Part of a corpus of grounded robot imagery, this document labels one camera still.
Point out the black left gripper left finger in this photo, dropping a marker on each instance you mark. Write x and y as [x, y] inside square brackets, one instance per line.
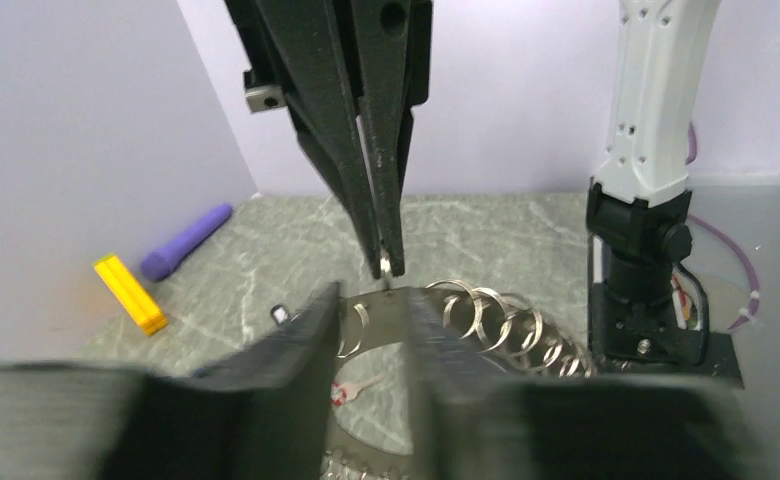
[258, 413]

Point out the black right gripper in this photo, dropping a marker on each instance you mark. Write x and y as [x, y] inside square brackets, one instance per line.
[329, 60]

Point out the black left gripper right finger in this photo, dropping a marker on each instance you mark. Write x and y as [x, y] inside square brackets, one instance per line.
[471, 420]

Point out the red tag key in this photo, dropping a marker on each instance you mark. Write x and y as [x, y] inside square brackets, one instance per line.
[345, 392]

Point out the metal disc with keyrings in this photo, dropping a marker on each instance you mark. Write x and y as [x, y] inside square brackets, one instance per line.
[370, 437]

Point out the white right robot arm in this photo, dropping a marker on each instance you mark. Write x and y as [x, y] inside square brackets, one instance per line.
[638, 200]

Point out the black tag key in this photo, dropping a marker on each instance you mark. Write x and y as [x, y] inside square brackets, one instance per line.
[280, 314]

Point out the purple cylinder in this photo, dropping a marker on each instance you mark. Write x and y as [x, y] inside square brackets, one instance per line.
[165, 260]

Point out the yellow block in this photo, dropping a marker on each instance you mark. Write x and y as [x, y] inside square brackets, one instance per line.
[131, 295]

